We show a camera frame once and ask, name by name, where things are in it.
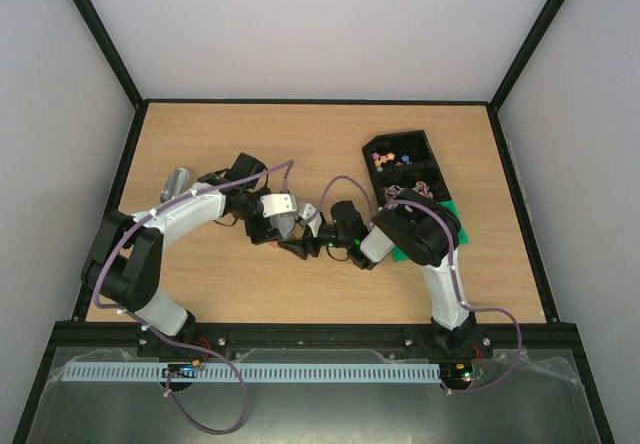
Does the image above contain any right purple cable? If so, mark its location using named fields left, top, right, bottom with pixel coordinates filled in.
left=319, top=175, right=524, bottom=396

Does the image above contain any round metal lid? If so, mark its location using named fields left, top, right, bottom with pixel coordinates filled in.
left=269, top=211, right=299, bottom=239

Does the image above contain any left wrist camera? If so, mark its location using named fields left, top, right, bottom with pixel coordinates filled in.
left=260, top=193, right=297, bottom=218

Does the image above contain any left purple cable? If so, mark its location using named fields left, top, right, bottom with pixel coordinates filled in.
left=92, top=160, right=296, bottom=435

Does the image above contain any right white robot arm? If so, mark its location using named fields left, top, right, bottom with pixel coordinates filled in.
left=278, top=190, right=476, bottom=356

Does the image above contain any purple cable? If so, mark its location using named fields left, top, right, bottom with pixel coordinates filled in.
left=319, top=175, right=524, bottom=396
left=92, top=160, right=296, bottom=435

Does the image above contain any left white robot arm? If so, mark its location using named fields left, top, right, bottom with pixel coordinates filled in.
left=81, top=153, right=297, bottom=338

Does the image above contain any metal scoop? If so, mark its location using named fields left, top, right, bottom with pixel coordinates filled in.
left=160, top=167, right=191, bottom=203

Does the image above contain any light blue slotted duct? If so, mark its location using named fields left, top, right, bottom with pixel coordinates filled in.
left=61, top=362, right=441, bottom=384

